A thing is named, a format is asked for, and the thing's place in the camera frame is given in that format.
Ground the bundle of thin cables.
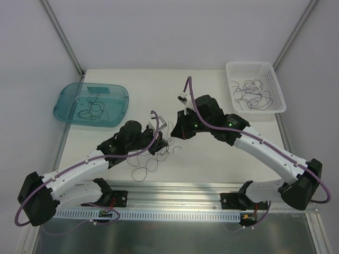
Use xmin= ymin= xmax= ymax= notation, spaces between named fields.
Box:
xmin=127 ymin=120 xmax=183 ymax=184

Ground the purple thin cable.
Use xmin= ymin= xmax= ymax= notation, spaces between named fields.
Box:
xmin=239 ymin=78 xmax=265 ymax=106

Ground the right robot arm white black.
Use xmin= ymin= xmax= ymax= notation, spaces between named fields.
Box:
xmin=171 ymin=93 xmax=322 ymax=211

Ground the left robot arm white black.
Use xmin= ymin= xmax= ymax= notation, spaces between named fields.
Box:
xmin=15 ymin=118 xmax=168 ymax=226

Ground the white perforated plastic basket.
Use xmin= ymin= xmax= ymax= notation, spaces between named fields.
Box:
xmin=226 ymin=61 xmax=287 ymax=117

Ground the teal translucent plastic bin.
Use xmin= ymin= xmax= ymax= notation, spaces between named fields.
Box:
xmin=53 ymin=83 xmax=129 ymax=128

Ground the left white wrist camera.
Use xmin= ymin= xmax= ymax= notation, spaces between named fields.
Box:
xmin=148 ymin=113 xmax=167 ymax=132

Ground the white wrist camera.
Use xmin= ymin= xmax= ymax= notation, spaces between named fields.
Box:
xmin=177 ymin=91 xmax=194 ymax=115
xmin=148 ymin=113 xmax=167 ymax=132

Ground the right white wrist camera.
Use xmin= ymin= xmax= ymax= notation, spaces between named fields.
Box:
xmin=177 ymin=91 xmax=194 ymax=115

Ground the black cable in teal bin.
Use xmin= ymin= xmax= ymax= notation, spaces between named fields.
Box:
xmin=77 ymin=92 xmax=111 ymax=124

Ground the aluminium mounting rail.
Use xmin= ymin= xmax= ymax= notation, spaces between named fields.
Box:
xmin=57 ymin=179 xmax=318 ymax=212

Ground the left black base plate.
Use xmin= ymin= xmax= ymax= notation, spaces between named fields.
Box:
xmin=109 ymin=190 xmax=128 ymax=208

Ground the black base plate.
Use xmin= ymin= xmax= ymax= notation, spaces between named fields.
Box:
xmin=219 ymin=193 xmax=268 ymax=211
xmin=109 ymin=190 xmax=128 ymax=208

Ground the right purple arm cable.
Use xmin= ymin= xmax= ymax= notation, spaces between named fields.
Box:
xmin=184 ymin=76 xmax=332 ymax=233

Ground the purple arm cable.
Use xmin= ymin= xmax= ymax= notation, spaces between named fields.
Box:
xmin=15 ymin=110 xmax=163 ymax=228
xmin=184 ymin=76 xmax=332 ymax=233

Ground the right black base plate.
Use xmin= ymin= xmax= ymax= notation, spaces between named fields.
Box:
xmin=219 ymin=193 xmax=268 ymax=211

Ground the white slotted cable duct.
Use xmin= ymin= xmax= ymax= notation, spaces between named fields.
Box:
xmin=54 ymin=208 xmax=240 ymax=223

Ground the left aluminium frame post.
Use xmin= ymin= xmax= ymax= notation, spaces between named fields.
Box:
xmin=39 ymin=0 xmax=85 ymax=78

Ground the aluminium frame post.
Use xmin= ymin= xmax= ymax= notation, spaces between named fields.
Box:
xmin=39 ymin=0 xmax=85 ymax=78
xmin=273 ymin=0 xmax=319 ymax=70

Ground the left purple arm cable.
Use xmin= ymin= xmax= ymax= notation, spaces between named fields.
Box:
xmin=15 ymin=110 xmax=163 ymax=228

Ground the right aluminium frame post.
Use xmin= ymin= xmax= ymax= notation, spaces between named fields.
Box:
xmin=273 ymin=0 xmax=319 ymax=70

